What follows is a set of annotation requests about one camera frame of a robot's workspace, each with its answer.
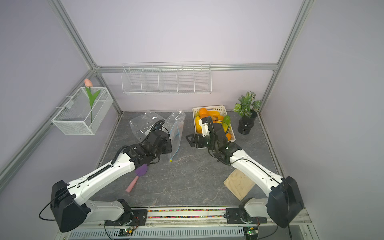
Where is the clear blue zip-top bag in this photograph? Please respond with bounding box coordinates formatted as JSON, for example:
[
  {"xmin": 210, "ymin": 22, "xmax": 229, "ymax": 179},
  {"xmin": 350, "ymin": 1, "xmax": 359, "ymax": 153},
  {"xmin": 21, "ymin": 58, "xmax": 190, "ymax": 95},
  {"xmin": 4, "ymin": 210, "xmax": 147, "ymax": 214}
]
[{"xmin": 163, "ymin": 111, "xmax": 186, "ymax": 163}]

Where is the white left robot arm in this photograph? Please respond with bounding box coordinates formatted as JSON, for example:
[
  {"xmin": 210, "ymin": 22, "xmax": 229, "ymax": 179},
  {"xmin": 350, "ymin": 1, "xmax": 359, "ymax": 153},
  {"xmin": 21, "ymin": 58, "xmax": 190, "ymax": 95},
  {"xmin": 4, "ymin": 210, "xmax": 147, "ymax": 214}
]
[{"xmin": 49, "ymin": 130, "xmax": 172, "ymax": 233}]

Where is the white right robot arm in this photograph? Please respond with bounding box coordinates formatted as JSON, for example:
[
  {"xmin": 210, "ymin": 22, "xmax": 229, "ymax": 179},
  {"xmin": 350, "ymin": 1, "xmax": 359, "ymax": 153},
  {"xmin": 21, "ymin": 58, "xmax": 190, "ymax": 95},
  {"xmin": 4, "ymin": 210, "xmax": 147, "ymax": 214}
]
[{"xmin": 186, "ymin": 117, "xmax": 305, "ymax": 228}]

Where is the green mango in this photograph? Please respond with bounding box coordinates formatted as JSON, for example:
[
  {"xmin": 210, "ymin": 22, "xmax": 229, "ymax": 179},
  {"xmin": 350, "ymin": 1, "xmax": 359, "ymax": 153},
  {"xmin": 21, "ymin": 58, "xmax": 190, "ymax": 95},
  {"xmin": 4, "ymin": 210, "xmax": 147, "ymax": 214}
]
[{"xmin": 222, "ymin": 115, "xmax": 231, "ymax": 133}]

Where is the purple pink spatula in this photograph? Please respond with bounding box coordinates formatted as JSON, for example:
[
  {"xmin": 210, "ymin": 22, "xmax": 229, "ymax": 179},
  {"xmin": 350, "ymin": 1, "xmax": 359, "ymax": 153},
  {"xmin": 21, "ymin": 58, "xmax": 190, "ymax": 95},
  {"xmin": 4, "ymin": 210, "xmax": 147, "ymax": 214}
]
[{"xmin": 126, "ymin": 164, "xmax": 149, "ymax": 193}]

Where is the cream perforated plastic basket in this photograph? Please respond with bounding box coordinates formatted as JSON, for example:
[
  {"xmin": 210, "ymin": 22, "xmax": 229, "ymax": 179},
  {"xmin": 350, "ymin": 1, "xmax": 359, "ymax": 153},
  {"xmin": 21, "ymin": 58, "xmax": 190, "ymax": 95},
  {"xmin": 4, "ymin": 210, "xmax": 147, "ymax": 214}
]
[{"xmin": 192, "ymin": 105, "xmax": 236, "ymax": 142}]

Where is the potted green plant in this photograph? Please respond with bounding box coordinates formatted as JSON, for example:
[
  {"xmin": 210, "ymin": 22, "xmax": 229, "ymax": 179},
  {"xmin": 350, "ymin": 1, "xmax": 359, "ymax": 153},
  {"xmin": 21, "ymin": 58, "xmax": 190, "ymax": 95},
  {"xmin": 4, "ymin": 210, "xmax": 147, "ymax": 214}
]
[{"xmin": 234, "ymin": 91, "xmax": 262, "ymax": 135}]

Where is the beige work glove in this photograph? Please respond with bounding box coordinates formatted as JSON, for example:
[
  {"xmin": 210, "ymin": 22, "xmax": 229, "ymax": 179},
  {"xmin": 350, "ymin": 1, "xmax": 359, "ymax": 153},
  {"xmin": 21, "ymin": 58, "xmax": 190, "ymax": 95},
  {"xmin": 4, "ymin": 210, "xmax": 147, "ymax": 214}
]
[{"xmin": 224, "ymin": 169, "xmax": 256, "ymax": 201}]

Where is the pink artificial tulip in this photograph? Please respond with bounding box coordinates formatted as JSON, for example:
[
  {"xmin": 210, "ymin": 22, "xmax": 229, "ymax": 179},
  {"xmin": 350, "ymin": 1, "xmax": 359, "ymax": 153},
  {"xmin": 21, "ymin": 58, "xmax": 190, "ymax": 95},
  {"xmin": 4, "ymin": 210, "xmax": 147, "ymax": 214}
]
[{"xmin": 84, "ymin": 79, "xmax": 101, "ymax": 123}]

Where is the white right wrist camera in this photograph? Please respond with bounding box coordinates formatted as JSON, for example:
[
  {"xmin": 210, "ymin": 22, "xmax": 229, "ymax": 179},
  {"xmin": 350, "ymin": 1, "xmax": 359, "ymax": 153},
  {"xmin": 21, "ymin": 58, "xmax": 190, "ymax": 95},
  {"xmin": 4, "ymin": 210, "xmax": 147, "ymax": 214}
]
[{"xmin": 199, "ymin": 117, "xmax": 210, "ymax": 137}]

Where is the white wire wall shelf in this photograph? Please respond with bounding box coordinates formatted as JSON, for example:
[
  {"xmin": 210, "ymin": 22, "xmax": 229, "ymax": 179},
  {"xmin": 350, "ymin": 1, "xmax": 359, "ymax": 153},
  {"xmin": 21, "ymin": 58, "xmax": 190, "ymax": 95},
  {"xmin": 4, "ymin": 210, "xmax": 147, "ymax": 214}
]
[{"xmin": 121, "ymin": 62, "xmax": 213, "ymax": 95}]

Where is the aluminium front rail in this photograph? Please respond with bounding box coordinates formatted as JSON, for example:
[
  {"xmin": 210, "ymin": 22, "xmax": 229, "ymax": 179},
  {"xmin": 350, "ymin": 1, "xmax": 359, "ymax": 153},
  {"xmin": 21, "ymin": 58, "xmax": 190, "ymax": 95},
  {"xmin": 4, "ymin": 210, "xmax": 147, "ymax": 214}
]
[{"xmin": 59, "ymin": 204, "xmax": 313, "ymax": 229}]

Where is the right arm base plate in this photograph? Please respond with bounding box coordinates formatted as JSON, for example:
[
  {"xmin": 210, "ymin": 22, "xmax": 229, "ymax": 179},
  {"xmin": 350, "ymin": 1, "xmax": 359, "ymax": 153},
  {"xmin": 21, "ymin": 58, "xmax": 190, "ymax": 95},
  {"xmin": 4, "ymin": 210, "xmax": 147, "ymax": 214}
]
[{"xmin": 224, "ymin": 208, "xmax": 268, "ymax": 225}]

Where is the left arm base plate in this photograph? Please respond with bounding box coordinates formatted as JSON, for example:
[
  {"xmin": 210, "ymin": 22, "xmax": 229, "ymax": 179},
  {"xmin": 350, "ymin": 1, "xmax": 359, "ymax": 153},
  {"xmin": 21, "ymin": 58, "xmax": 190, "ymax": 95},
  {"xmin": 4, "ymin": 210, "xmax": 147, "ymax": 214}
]
[{"xmin": 105, "ymin": 209, "xmax": 148, "ymax": 227}]

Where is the white mesh wall basket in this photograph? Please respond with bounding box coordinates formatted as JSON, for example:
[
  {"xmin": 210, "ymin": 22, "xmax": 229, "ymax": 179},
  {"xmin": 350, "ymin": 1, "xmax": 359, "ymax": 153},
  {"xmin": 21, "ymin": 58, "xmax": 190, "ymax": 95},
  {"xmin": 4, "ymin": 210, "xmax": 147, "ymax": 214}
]
[{"xmin": 52, "ymin": 87, "xmax": 114, "ymax": 136}]

